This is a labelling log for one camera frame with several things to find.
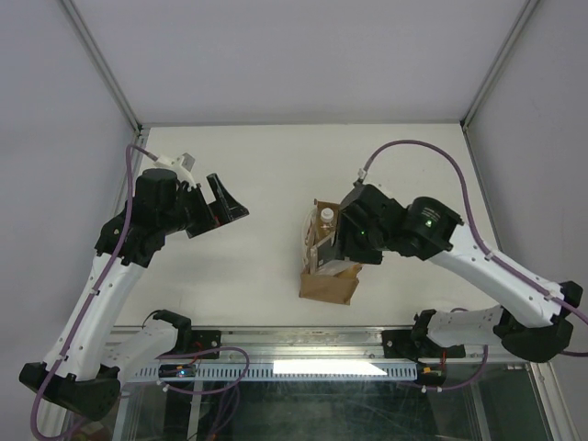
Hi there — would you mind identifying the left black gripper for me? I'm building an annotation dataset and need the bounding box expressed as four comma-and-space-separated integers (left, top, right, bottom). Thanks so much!
160, 174, 248, 237

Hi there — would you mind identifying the beige squeeze tube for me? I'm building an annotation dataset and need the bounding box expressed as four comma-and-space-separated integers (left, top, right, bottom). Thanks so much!
336, 264, 363, 279

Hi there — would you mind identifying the clear square bottle front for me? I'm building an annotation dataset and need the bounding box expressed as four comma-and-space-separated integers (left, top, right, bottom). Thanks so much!
309, 233, 345, 276

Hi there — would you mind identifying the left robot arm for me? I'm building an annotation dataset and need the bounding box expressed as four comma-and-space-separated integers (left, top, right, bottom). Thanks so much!
19, 168, 249, 421

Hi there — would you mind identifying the burlap canvas tote bag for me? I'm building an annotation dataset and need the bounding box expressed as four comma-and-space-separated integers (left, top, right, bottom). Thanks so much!
299, 199, 363, 306

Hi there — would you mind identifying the yellow liquid bottle white cap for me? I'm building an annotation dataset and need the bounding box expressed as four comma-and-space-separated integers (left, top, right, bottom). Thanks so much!
316, 208, 336, 242

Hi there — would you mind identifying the small circuit board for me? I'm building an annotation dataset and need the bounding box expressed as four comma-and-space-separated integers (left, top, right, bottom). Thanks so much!
158, 364, 200, 379

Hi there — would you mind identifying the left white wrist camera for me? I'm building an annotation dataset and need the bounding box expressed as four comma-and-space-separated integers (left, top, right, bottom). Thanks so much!
153, 153, 196, 180

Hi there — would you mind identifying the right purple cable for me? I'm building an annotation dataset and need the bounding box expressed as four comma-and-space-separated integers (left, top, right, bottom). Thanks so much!
356, 140, 588, 357

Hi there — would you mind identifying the purple cable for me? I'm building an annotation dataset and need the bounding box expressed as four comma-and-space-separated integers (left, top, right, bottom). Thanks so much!
356, 140, 588, 357
29, 143, 162, 437

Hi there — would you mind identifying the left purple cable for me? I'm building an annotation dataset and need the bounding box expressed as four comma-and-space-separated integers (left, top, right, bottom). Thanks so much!
29, 143, 162, 437

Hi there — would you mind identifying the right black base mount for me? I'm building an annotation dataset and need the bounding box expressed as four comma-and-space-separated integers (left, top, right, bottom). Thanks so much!
381, 329, 427, 361

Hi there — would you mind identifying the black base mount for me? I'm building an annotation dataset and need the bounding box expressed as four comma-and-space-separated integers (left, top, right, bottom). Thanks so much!
381, 329, 427, 361
186, 329, 222, 361

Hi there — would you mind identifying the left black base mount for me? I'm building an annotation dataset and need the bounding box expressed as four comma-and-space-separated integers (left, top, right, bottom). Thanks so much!
186, 329, 222, 361

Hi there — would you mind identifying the right aluminium frame post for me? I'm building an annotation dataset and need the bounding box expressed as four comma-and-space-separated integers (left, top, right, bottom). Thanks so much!
460, 0, 542, 133

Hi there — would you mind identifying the aluminium frame post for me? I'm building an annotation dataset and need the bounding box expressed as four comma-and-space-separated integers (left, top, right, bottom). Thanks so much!
460, 0, 542, 133
57, 0, 142, 135

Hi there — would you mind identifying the aluminium mounting rail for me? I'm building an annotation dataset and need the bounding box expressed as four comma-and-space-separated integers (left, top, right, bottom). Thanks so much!
109, 324, 552, 364

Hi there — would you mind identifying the slotted cable duct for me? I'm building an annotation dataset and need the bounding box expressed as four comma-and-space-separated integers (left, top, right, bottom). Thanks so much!
131, 359, 418, 382

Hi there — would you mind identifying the left aluminium frame post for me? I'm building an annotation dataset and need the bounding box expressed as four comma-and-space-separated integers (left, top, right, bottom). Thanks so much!
57, 0, 142, 135

